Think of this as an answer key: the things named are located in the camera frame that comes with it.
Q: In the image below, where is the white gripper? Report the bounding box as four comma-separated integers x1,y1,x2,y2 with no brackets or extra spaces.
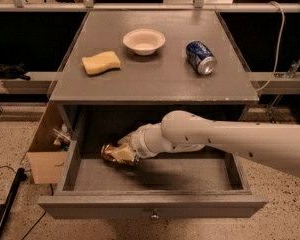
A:
111,123,204,161

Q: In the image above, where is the white cable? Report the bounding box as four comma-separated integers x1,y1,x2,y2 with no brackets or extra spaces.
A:
255,0,287,93

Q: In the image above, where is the cardboard box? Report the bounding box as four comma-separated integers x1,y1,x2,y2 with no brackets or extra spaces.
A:
27,104,67,184

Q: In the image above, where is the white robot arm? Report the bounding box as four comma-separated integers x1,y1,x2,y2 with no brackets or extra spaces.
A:
110,111,300,178

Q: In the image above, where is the black pole on floor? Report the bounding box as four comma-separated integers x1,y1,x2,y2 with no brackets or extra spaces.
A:
0,168,27,238

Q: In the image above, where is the black floor cable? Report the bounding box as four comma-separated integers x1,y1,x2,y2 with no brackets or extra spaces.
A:
0,164,55,240

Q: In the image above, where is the yellow sponge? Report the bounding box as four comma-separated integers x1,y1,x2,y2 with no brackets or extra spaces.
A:
82,51,121,76

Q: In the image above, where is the black object on left shelf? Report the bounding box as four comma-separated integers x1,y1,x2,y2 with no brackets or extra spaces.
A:
0,63,30,81

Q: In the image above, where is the grey cabinet with counter top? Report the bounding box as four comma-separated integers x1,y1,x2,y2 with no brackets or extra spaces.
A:
51,10,258,128

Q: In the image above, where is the grey open top drawer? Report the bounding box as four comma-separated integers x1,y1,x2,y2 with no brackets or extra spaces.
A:
37,105,268,220

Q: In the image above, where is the blue soda can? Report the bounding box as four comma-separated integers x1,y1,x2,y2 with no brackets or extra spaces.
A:
186,41,217,75

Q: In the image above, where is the metal drawer knob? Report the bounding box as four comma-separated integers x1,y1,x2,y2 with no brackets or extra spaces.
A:
150,209,160,220

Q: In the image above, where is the white foam bowl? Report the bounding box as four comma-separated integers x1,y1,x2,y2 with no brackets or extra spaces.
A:
123,29,166,56

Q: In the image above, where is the metal bracket right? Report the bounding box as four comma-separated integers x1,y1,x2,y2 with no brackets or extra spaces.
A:
266,58,300,122

